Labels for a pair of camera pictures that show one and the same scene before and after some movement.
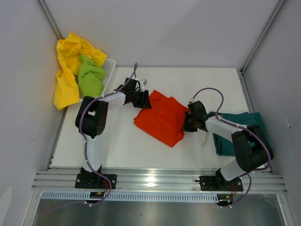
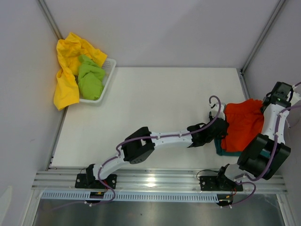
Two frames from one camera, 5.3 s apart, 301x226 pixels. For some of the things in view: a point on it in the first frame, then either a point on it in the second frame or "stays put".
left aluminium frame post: [51, 20] stays put
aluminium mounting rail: [263, 181] stays put
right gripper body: [189, 125] to [262, 109]
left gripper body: [136, 99] to [223, 133]
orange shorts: [163, 122] to [246, 120]
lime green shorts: [91, 77] stays put
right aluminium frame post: [279, 6] stays put
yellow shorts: [69, 48] stays put
